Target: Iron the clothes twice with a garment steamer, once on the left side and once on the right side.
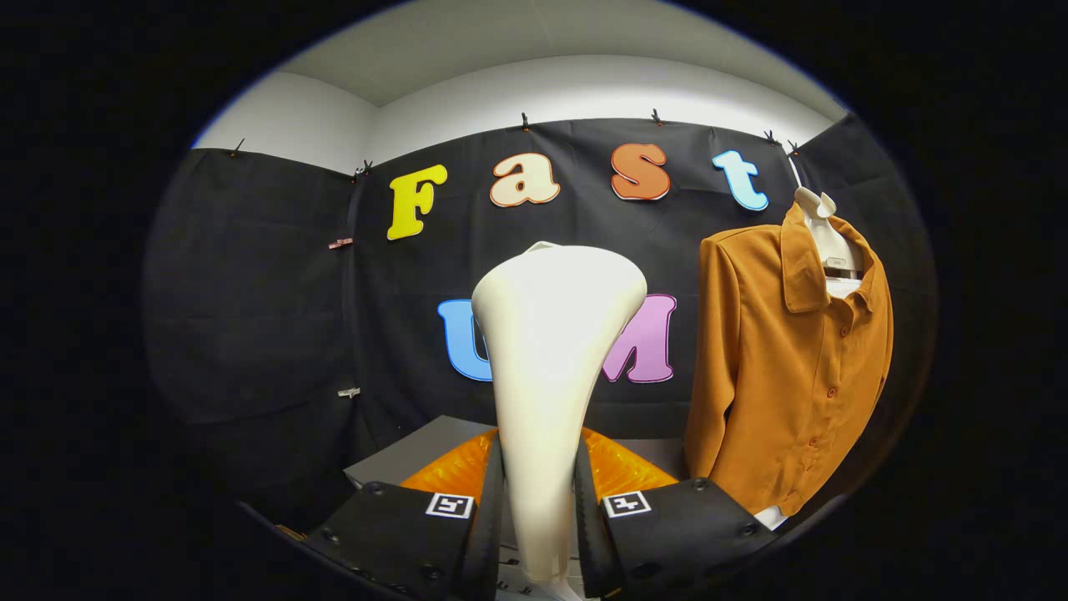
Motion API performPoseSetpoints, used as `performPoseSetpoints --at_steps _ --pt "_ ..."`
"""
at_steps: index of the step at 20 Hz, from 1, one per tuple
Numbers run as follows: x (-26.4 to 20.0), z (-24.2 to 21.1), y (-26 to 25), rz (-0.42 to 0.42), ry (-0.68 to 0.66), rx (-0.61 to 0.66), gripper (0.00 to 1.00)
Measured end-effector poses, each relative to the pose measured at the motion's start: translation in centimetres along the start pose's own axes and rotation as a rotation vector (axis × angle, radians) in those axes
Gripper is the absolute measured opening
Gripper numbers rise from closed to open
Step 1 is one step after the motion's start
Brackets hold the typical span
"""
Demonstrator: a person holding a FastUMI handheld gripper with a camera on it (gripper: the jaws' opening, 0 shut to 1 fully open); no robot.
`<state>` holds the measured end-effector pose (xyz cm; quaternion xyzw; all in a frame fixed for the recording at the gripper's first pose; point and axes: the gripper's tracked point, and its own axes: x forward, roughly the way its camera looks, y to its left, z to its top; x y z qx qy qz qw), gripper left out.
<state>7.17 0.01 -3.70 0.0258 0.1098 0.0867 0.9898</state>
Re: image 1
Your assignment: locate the orange-brown button shirt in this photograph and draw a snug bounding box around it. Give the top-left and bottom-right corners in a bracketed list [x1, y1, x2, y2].
[684, 200, 895, 517]

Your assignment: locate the white garment steamer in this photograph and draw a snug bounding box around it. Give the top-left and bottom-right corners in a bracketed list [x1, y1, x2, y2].
[471, 240, 649, 585]

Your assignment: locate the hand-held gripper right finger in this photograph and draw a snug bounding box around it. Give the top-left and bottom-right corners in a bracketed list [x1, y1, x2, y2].
[574, 427, 781, 600]

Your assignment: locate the black backdrop cloth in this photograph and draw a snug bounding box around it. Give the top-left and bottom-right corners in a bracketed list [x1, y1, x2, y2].
[142, 113, 940, 535]

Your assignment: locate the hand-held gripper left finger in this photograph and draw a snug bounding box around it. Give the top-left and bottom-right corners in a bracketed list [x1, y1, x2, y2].
[300, 427, 507, 601]

